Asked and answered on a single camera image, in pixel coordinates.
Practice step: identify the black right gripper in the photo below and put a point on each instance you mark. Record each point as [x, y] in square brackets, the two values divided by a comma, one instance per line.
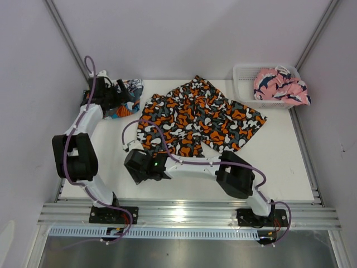
[138, 176]

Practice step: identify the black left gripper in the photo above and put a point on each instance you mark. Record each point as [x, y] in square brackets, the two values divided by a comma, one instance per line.
[121, 97]

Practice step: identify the colourful patterned shorts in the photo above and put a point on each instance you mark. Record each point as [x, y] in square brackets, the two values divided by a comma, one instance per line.
[131, 100]

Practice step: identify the orange camouflage shorts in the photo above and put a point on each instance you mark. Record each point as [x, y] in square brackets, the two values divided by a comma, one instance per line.
[194, 114]

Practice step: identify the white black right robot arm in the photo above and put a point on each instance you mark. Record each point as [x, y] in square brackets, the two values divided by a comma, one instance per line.
[236, 177]

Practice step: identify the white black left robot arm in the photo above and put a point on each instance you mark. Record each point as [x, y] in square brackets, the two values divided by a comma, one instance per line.
[75, 157]

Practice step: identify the white plastic basket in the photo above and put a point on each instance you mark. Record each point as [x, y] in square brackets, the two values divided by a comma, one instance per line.
[244, 75]

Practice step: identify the pink cloth in basket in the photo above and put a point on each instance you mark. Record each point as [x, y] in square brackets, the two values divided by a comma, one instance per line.
[278, 84]

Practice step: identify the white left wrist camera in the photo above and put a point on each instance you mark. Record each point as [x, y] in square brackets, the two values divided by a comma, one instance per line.
[102, 73]

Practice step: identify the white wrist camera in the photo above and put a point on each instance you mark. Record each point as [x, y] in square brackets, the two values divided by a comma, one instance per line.
[102, 73]
[135, 144]

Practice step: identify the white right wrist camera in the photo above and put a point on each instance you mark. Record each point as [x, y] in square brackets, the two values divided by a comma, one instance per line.
[135, 144]

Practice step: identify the aluminium mounting rail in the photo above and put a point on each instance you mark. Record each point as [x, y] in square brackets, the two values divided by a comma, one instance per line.
[186, 214]

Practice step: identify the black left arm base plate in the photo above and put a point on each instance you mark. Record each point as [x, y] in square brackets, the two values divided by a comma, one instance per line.
[105, 215]

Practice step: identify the left aluminium frame post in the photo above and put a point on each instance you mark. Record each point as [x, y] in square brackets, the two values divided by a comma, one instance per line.
[68, 40]

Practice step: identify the aluminium frame post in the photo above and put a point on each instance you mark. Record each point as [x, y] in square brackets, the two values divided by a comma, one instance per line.
[326, 17]
[68, 40]

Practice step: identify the white slotted cable duct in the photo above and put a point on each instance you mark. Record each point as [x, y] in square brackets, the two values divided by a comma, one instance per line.
[146, 232]

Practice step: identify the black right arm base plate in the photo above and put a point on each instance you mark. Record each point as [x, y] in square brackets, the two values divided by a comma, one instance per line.
[246, 218]

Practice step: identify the right aluminium frame post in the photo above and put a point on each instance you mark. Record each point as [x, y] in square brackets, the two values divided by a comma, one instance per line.
[326, 17]

